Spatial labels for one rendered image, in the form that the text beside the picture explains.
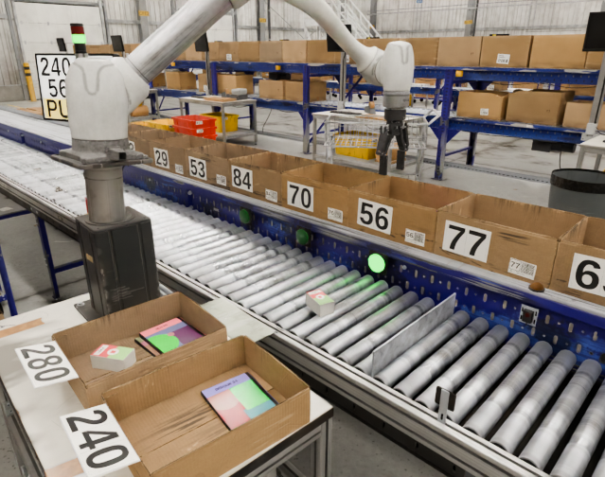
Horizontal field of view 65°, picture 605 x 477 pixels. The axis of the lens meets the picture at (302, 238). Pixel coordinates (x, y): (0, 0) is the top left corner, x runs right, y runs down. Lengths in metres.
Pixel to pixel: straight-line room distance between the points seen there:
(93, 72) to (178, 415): 0.92
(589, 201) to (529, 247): 2.64
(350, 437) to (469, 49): 5.30
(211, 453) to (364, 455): 1.21
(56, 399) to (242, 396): 0.47
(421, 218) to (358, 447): 1.02
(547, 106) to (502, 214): 4.14
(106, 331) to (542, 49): 5.62
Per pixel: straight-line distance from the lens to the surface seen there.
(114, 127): 1.46
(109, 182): 1.50
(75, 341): 1.49
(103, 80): 1.46
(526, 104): 6.08
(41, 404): 1.39
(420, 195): 2.06
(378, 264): 1.80
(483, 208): 1.94
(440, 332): 1.55
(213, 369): 1.30
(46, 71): 2.60
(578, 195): 4.20
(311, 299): 1.59
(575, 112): 5.94
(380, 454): 2.18
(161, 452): 1.15
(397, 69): 1.66
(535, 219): 1.88
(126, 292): 1.59
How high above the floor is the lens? 1.56
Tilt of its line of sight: 22 degrees down
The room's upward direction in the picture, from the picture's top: straight up
